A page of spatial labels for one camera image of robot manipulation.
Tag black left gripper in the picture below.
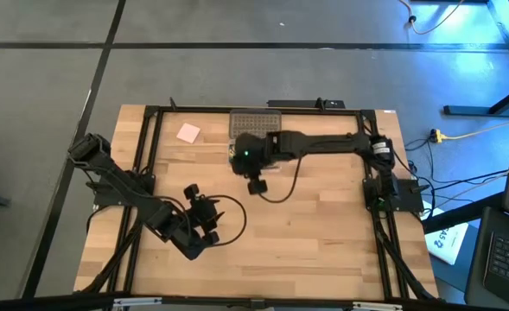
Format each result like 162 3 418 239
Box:
188 194 226 245

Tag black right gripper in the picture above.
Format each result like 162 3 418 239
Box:
229 132 279 179

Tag pink sticky note pad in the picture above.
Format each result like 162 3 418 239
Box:
175 122 202 145

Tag white printed box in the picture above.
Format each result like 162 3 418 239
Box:
423 206 470 266

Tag blue metal table leg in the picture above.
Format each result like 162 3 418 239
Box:
442 0 509 118

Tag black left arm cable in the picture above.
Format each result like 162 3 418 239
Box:
209 194 248 248

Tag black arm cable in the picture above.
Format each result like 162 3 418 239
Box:
209 194 248 248
259 155 303 205

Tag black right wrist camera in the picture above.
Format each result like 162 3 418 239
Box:
246 178 269 196

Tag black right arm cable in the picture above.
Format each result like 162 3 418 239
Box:
259 155 303 205

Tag black mount bar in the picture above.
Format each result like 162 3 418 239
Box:
267 98 347 110

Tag black aluminium table frame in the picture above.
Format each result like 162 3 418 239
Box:
83 105 439 303

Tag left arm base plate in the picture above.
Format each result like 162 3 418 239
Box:
92 171 156 208

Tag silver bracket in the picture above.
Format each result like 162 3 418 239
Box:
351 301 404 311
111 295 163 309

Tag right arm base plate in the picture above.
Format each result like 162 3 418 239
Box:
362 176 425 214

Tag yellow extension cable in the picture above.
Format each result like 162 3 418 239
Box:
429 119 509 144

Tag yellow floor cable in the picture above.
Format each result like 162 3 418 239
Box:
398 0 468 36

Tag black floor cables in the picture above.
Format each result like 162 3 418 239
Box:
403 137 509 205

